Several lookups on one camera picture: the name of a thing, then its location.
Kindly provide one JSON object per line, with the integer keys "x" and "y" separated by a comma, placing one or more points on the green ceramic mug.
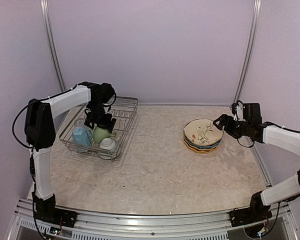
{"x": 99, "y": 134}

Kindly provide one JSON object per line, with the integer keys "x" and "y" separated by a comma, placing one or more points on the light blue mug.
{"x": 82, "y": 138}

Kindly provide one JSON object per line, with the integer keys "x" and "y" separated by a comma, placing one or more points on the white patterned bowl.
{"x": 108, "y": 144}

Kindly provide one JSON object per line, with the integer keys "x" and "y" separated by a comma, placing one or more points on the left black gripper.
{"x": 105, "y": 123}

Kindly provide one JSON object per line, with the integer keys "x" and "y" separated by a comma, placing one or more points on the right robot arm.
{"x": 279, "y": 148}

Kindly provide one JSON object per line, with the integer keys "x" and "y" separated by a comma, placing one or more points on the cream speckled plate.
{"x": 202, "y": 132}

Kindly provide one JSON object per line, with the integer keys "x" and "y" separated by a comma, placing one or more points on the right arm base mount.
{"x": 244, "y": 216}

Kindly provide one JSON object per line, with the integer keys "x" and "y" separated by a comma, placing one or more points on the left aluminium frame post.
{"x": 45, "y": 12}

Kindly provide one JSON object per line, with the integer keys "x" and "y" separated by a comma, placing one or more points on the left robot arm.
{"x": 40, "y": 136}

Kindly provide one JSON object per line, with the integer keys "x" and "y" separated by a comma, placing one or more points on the metal wire dish rack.
{"x": 124, "y": 110}

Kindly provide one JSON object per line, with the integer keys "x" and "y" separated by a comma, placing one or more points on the clear drinking glass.
{"x": 80, "y": 122}

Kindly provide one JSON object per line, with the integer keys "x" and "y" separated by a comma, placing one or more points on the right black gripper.
{"x": 227, "y": 128}

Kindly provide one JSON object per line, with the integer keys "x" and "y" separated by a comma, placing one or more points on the right aluminium frame post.
{"x": 249, "y": 49}

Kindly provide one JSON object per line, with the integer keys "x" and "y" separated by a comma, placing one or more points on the blue dotted plate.
{"x": 201, "y": 146}

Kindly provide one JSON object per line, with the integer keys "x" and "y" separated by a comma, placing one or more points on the aluminium front rail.
{"x": 94, "y": 225}

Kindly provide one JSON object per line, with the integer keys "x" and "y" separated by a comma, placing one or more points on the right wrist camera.
{"x": 249, "y": 112}

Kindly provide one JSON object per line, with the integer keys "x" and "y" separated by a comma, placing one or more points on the aluminium frame post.
{"x": 45, "y": 12}
{"x": 249, "y": 49}

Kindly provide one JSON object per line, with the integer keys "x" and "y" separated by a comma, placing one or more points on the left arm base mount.
{"x": 57, "y": 216}

